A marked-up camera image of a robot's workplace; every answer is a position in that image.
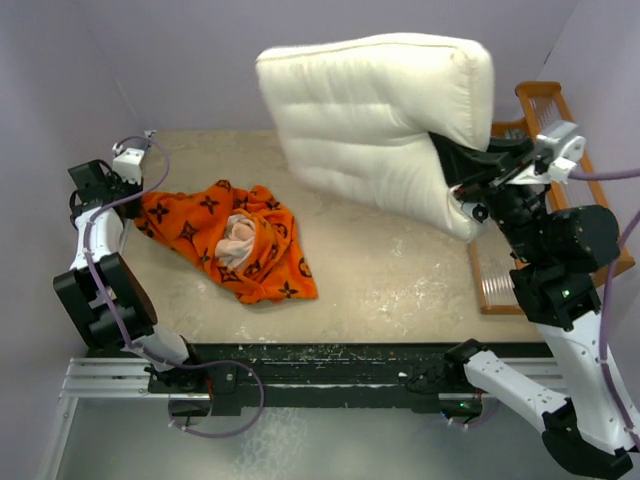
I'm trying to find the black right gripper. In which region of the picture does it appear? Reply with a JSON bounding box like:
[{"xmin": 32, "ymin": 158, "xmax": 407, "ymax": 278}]
[{"xmin": 434, "ymin": 120, "xmax": 551, "ymax": 263}]

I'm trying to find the orange patterned pillowcase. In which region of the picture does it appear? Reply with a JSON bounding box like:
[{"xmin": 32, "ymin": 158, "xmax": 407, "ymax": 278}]
[{"xmin": 135, "ymin": 180, "xmax": 318, "ymax": 305}]

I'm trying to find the white pillow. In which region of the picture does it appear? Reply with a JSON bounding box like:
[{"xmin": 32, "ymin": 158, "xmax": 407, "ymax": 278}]
[{"xmin": 255, "ymin": 33, "xmax": 495, "ymax": 242}]

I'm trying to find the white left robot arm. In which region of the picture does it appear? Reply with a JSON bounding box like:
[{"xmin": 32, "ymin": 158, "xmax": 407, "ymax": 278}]
[{"xmin": 53, "ymin": 149, "xmax": 206, "ymax": 392}]

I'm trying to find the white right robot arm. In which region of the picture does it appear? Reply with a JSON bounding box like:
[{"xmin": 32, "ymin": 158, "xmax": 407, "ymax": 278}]
[{"xmin": 432, "ymin": 121, "xmax": 639, "ymax": 479}]

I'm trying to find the orange wooden tiered rack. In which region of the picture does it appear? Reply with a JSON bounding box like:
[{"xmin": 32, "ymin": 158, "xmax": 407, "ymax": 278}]
[{"xmin": 469, "ymin": 81, "xmax": 608, "ymax": 315}]

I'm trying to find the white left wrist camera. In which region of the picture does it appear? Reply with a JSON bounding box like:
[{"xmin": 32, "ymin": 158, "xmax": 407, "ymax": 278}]
[{"xmin": 112, "ymin": 143, "xmax": 145, "ymax": 185}]

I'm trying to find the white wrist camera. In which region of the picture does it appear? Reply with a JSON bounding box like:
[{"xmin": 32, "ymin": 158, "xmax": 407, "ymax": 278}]
[
  {"xmin": 112, "ymin": 143, "xmax": 145, "ymax": 185},
  {"xmin": 534, "ymin": 120, "xmax": 586, "ymax": 183}
]

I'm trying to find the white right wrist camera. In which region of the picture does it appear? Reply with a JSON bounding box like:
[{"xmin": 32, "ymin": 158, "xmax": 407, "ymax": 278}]
[{"xmin": 534, "ymin": 120, "xmax": 586, "ymax": 183}]

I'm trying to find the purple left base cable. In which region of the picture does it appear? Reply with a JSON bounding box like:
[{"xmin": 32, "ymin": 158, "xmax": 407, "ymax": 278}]
[{"xmin": 144, "ymin": 349, "xmax": 266, "ymax": 441}]

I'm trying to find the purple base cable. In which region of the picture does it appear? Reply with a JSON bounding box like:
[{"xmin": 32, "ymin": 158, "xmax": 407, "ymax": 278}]
[
  {"xmin": 144, "ymin": 349, "xmax": 266, "ymax": 441},
  {"xmin": 442, "ymin": 394, "xmax": 501, "ymax": 431}
]

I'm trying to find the aluminium frame rail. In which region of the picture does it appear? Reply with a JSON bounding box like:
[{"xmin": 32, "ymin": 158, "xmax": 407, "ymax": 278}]
[{"xmin": 42, "ymin": 359, "xmax": 566, "ymax": 479}]

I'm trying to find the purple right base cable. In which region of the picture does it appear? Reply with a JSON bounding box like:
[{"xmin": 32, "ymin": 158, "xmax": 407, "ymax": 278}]
[{"xmin": 442, "ymin": 394, "xmax": 501, "ymax": 431}]

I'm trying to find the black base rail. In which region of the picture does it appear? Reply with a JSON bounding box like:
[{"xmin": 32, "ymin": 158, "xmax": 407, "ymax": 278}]
[{"xmin": 147, "ymin": 341, "xmax": 501, "ymax": 416}]

